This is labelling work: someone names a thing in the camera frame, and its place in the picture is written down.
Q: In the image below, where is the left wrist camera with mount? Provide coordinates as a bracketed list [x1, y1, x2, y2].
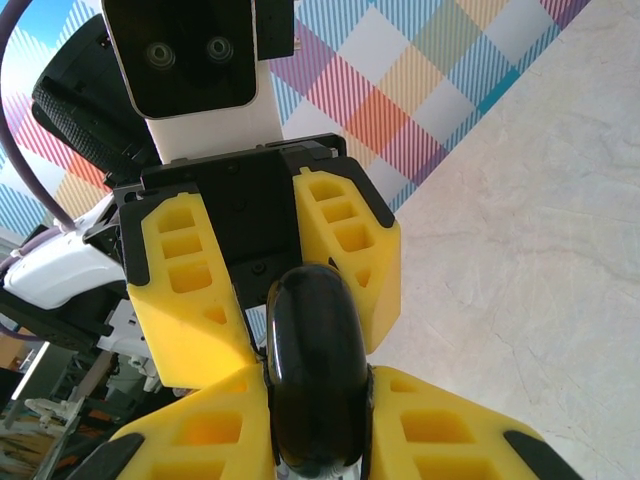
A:
[99, 0, 297, 165]

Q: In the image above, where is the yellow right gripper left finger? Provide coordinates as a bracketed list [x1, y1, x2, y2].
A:
[97, 363, 277, 480]

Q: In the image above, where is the background metal shelving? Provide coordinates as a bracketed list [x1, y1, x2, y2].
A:
[0, 344, 166, 480]

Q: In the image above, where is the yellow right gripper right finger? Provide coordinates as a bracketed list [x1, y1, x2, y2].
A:
[367, 364, 586, 480]

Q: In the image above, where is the black glossy charging case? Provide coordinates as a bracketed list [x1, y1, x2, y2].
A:
[266, 265, 375, 479]

